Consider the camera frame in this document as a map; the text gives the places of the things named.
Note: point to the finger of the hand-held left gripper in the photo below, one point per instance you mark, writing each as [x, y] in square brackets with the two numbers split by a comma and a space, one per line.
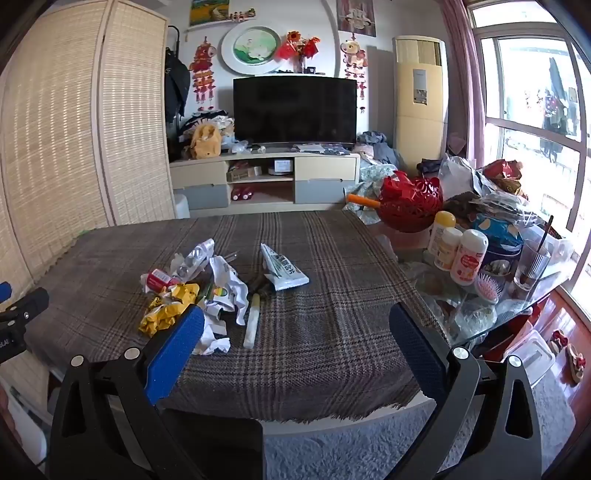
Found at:
[27, 307]
[4, 291]

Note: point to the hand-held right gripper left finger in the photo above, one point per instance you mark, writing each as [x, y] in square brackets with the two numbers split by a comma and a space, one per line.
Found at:
[174, 353]

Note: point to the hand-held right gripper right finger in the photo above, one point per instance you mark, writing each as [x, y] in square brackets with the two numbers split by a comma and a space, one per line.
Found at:
[413, 350]

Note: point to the small red box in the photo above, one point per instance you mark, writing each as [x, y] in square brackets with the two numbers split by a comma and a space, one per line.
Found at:
[159, 278]

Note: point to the white green lozenge packet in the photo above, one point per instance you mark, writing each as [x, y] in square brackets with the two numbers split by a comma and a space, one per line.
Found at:
[282, 271]

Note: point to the yellow crumpled wrapper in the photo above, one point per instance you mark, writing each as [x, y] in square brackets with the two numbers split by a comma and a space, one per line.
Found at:
[161, 317]

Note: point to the white crumpled tissue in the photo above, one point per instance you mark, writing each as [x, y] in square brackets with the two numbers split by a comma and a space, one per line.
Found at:
[211, 344]

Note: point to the glass side table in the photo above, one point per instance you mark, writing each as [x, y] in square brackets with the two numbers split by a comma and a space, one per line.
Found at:
[425, 281]

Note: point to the white plastic stick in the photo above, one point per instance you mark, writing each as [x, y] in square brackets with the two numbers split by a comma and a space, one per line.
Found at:
[251, 323]

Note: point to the white crumpled wrapper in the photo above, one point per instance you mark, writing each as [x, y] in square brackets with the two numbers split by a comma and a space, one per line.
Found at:
[227, 286]

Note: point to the grey plaid tablecloth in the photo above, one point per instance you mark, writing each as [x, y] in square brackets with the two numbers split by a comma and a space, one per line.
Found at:
[323, 323]

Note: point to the silver blister pack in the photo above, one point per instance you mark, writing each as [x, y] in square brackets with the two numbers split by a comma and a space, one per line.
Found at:
[195, 257]

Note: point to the pink hairbrush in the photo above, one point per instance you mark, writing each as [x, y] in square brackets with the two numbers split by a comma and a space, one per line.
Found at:
[490, 288]

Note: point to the white bottle pink label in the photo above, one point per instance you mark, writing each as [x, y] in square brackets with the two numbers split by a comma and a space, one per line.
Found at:
[467, 261]

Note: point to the small white bottle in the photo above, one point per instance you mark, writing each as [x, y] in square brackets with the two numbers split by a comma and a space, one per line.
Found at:
[448, 251]

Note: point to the clear plastic storage box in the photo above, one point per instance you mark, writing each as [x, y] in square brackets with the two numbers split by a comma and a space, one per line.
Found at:
[531, 357]

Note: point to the grey fluffy rug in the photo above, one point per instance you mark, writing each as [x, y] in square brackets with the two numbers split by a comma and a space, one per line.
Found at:
[351, 454]

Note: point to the white bottle yellow cap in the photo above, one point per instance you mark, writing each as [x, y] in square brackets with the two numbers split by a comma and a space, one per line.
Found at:
[441, 230]

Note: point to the clear drinking glass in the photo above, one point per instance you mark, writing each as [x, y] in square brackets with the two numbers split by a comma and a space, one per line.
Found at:
[531, 270]

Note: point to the blue snack bag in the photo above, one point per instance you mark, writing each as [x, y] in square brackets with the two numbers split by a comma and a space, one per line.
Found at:
[501, 237]

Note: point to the red openwork basket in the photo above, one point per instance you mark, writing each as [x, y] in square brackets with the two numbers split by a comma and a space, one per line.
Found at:
[408, 203]

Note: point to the pair of slippers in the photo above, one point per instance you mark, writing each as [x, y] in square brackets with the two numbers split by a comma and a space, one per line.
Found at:
[570, 355]

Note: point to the bamboo folding screen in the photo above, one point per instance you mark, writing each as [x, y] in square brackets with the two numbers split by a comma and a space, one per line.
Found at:
[55, 138]

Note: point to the pile of plastic bags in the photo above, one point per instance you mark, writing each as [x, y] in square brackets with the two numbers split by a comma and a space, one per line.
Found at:
[485, 184]

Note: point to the cream grey television cabinet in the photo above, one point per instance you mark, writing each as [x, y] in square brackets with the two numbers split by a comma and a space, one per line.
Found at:
[203, 173]

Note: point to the pile of clothes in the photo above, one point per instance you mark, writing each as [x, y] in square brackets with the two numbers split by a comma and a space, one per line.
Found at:
[376, 150]

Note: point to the cream standing air conditioner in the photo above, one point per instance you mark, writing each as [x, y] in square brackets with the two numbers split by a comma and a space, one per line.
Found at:
[420, 120]

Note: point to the black television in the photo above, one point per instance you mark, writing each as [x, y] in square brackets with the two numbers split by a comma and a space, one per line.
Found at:
[295, 110]

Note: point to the black backpack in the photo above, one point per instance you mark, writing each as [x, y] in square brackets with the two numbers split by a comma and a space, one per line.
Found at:
[176, 83]

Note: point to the window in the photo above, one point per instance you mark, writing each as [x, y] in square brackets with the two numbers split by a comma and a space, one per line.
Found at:
[521, 92]

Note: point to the red hanging decoration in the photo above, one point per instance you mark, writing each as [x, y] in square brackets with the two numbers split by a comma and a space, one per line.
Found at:
[203, 69]
[353, 57]

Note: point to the pink curtain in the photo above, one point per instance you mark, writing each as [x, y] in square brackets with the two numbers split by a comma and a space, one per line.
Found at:
[461, 69]

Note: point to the red flower bouquet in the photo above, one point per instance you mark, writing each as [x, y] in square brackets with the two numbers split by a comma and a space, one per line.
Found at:
[300, 48]

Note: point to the yellow landscape painting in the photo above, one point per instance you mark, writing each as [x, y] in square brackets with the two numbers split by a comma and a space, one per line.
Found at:
[210, 11]

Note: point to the round white wall art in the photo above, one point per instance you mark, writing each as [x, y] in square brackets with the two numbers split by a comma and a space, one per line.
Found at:
[231, 50]

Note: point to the wall poster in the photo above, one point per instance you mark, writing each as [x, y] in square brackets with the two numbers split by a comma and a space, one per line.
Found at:
[355, 16]

